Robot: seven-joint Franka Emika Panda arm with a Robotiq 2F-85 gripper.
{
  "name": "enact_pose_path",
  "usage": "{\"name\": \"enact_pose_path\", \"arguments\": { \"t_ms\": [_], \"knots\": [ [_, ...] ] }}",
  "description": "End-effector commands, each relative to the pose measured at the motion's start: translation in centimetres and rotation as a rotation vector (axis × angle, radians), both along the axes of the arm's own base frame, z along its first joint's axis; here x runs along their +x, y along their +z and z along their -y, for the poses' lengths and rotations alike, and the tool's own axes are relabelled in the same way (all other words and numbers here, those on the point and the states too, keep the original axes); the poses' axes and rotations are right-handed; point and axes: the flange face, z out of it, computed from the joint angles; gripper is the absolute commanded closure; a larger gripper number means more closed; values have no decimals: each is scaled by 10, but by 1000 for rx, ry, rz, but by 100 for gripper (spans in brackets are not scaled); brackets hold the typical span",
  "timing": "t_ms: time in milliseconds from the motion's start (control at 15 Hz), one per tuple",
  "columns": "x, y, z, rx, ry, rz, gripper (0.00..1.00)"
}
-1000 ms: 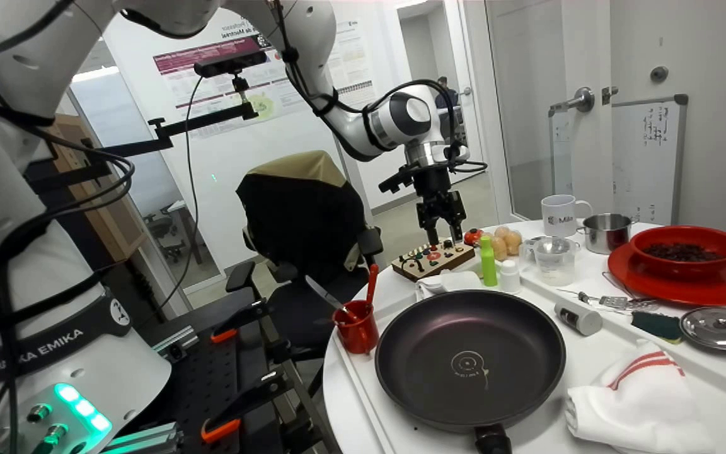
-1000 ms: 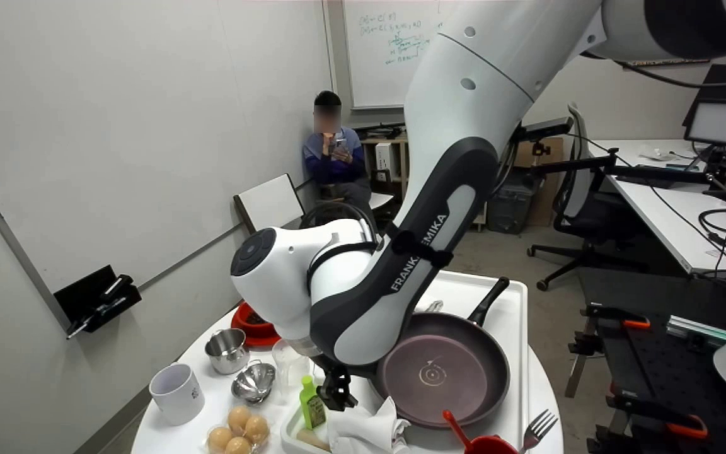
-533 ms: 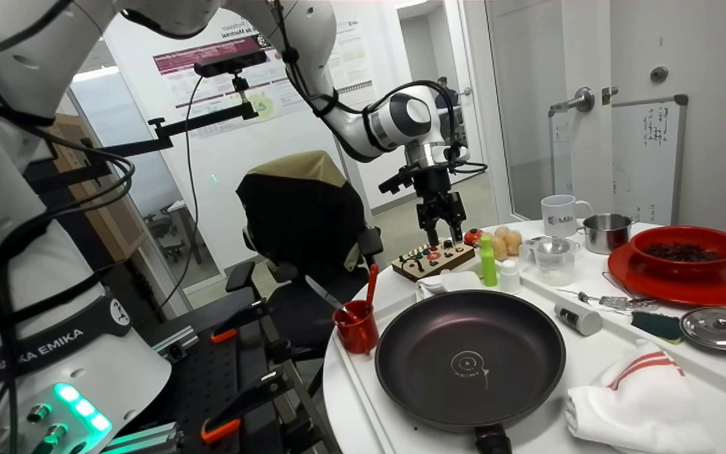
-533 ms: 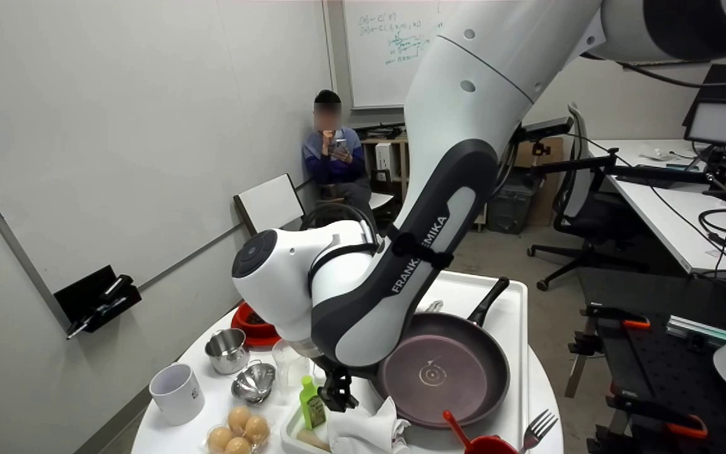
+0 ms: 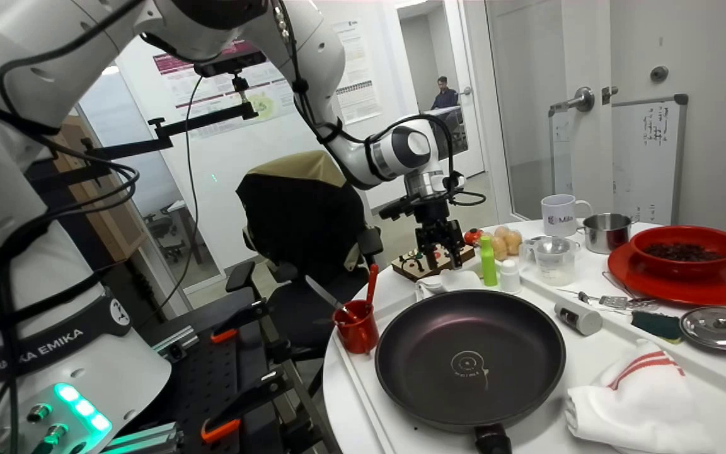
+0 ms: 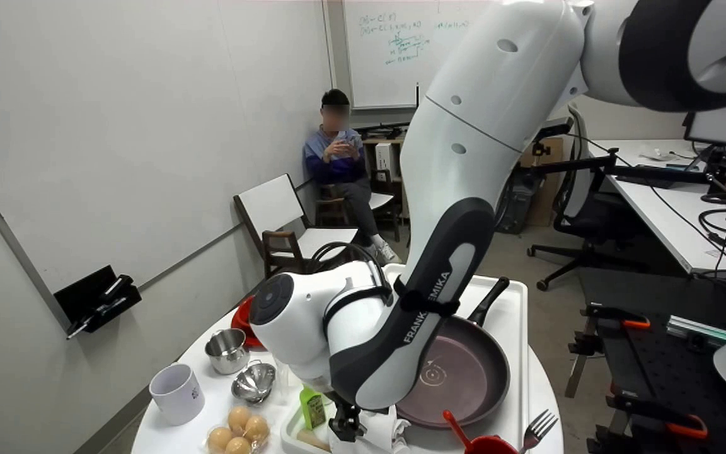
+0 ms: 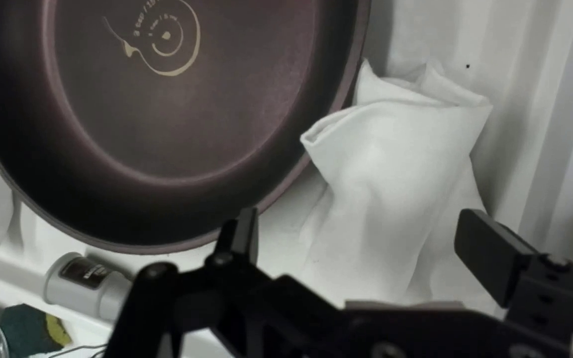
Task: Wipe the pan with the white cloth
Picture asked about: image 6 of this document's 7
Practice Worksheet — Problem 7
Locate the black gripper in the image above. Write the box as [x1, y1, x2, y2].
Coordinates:
[328, 399, 365, 445]

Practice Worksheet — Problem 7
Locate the dark nonstick frying pan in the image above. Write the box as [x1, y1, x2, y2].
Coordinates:
[396, 276, 513, 432]

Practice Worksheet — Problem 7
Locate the small steel bowl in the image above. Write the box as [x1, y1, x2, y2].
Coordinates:
[229, 362, 279, 407]

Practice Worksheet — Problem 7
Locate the red plastic spoon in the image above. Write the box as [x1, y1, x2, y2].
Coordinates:
[440, 408, 472, 449]

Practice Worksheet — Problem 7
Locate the small steel pot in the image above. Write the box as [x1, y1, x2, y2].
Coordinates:
[205, 327, 253, 378]

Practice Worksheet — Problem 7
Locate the red plastic cup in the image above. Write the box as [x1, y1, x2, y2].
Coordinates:
[462, 432, 522, 454]

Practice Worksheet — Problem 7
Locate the white mug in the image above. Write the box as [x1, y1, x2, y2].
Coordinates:
[145, 362, 206, 430]

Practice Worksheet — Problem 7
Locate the white rectangular tray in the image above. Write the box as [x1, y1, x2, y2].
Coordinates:
[377, 264, 541, 454]

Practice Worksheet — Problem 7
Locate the silver fork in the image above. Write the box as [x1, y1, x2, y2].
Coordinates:
[518, 408, 559, 454]

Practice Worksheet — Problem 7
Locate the white folding chair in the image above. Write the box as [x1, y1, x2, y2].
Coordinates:
[235, 172, 361, 276]

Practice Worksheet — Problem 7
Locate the seated person blue sweater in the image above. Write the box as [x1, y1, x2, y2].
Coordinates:
[300, 87, 401, 264]

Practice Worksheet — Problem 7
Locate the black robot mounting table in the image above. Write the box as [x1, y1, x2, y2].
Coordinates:
[574, 268, 726, 454]

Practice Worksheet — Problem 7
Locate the black office chair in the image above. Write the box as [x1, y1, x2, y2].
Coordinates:
[527, 108, 663, 292]

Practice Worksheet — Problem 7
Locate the brown cardboard box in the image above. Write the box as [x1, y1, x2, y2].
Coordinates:
[516, 135, 578, 174]

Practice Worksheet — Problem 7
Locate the white office desk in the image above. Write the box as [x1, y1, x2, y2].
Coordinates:
[587, 136, 726, 281]

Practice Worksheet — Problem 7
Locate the black keyboard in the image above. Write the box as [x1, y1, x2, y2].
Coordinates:
[613, 162, 711, 190]

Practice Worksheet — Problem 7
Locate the black computer monitor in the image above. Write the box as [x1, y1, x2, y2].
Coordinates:
[682, 104, 726, 152]

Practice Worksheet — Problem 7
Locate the black wall marker tray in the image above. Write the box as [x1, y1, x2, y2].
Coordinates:
[52, 264, 143, 340]

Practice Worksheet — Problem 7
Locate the orange handled black clamp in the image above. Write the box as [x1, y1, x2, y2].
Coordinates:
[605, 388, 711, 445]
[579, 300, 655, 335]

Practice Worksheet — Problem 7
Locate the large wall whiteboard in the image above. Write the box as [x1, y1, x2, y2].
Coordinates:
[341, 0, 500, 113]

